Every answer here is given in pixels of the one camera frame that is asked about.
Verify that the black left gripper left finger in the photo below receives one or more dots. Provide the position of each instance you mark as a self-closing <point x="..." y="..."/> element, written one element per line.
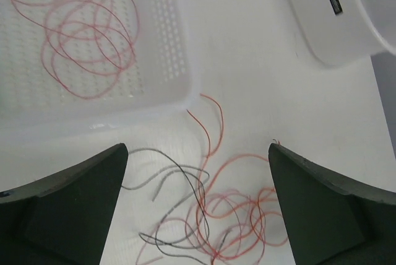
<point x="63" y="218"/>

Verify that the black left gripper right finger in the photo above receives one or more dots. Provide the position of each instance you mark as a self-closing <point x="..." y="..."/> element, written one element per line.
<point x="329" y="217"/>

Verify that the white perforated plastic basket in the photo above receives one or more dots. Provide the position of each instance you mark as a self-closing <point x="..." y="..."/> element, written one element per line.
<point x="72" y="67"/>

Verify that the white plastic tub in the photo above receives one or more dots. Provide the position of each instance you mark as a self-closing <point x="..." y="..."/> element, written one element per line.
<point x="340" y="32"/>

